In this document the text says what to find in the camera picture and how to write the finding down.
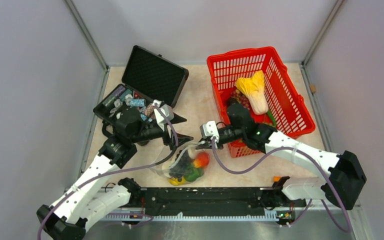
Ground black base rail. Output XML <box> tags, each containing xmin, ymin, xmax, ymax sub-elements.
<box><xmin>120</xmin><ymin>187</ymin><xmax>307</xmax><ymax>219</ymax></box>

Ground purple grape bunch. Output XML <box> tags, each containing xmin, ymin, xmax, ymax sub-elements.
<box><xmin>227</xmin><ymin>89</ymin><xmax>251</xmax><ymax>110</ymax></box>

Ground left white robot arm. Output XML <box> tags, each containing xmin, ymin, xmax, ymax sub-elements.
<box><xmin>36</xmin><ymin>103</ymin><xmax>187</xmax><ymax>240</ymax></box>

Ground purple cable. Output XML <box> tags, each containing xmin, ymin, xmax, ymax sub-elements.
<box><xmin>211</xmin><ymin>136</ymin><xmax>354</xmax><ymax>233</ymax></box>
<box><xmin>36</xmin><ymin>105</ymin><xmax>180</xmax><ymax>240</ymax></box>

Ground red plastic basket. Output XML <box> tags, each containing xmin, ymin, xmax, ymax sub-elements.
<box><xmin>206</xmin><ymin>46</ymin><xmax>316</xmax><ymax>139</ymax></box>

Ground napa cabbage toy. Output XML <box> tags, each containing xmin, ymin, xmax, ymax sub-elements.
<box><xmin>235</xmin><ymin>70</ymin><xmax>269</xmax><ymax>115</ymax></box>

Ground orange handled tool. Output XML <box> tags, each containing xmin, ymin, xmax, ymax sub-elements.
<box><xmin>272</xmin><ymin>176</ymin><xmax>283</xmax><ymax>183</ymax></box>

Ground black grape bunch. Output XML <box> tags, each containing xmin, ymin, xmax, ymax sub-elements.
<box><xmin>168</xmin><ymin>150</ymin><xmax>196</xmax><ymax>178</ymax></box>

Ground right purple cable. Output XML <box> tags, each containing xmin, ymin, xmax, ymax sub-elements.
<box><xmin>211</xmin><ymin>136</ymin><xmax>354</xmax><ymax>233</ymax></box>

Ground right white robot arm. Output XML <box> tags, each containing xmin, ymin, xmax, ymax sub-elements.
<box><xmin>200</xmin><ymin>103</ymin><xmax>367</xmax><ymax>211</ymax></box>

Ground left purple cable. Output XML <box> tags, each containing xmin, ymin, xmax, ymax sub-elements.
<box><xmin>36</xmin><ymin>105</ymin><xmax>180</xmax><ymax>240</ymax></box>

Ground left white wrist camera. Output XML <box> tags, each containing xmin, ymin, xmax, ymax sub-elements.
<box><xmin>152</xmin><ymin>99</ymin><xmax>174</xmax><ymax>132</ymax></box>

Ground black poker chip case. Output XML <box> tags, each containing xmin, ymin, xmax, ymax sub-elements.
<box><xmin>92</xmin><ymin>45</ymin><xmax>190</xmax><ymax>146</ymax></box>

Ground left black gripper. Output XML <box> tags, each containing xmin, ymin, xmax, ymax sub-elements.
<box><xmin>131</xmin><ymin>112</ymin><xmax>194</xmax><ymax>150</ymax></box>

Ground clear zip top bag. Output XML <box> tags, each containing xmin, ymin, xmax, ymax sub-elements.
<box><xmin>150</xmin><ymin>142</ymin><xmax>212</xmax><ymax>186</ymax></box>

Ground green bell pepper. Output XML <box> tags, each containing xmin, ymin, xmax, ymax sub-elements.
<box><xmin>184</xmin><ymin>167</ymin><xmax>204</xmax><ymax>183</ymax></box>

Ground red tomato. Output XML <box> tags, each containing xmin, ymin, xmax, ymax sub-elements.
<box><xmin>192</xmin><ymin>151</ymin><xmax>210</xmax><ymax>168</ymax></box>

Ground yellow lemon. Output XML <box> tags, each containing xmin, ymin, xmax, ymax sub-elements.
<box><xmin>168</xmin><ymin>177</ymin><xmax>188</xmax><ymax>186</ymax></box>

